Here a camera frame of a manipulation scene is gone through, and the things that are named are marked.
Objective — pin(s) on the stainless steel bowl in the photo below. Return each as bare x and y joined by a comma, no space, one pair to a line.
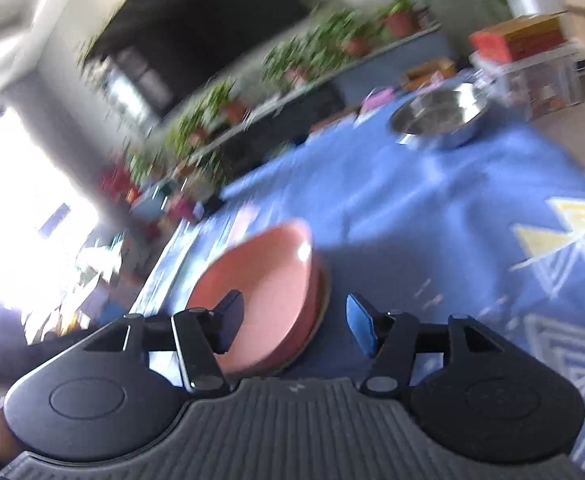
437,110

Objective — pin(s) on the potted plant in terracotta pot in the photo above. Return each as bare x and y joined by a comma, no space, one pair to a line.
197,135
357,46
235,109
401,22
295,75

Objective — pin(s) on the row of potted plants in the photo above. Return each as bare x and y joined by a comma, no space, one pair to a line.
397,57

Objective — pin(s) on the pink oval dish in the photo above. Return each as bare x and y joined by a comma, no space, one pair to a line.
267,280

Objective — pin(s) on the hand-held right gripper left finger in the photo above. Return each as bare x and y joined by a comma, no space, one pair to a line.
230,321

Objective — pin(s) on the open cardboard box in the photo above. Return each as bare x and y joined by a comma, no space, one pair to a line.
430,71

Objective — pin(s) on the dark wall panel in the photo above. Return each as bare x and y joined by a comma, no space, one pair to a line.
197,25

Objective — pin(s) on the pink carton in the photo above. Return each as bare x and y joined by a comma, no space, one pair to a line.
378,100

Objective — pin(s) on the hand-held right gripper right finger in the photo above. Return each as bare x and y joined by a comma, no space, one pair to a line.
360,322

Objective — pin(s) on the blue printed tablecloth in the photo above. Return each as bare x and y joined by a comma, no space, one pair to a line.
422,210

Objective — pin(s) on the red gift box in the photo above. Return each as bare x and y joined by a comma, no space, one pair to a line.
522,40

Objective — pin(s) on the clear plastic storage box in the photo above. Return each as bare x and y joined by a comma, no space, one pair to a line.
547,85

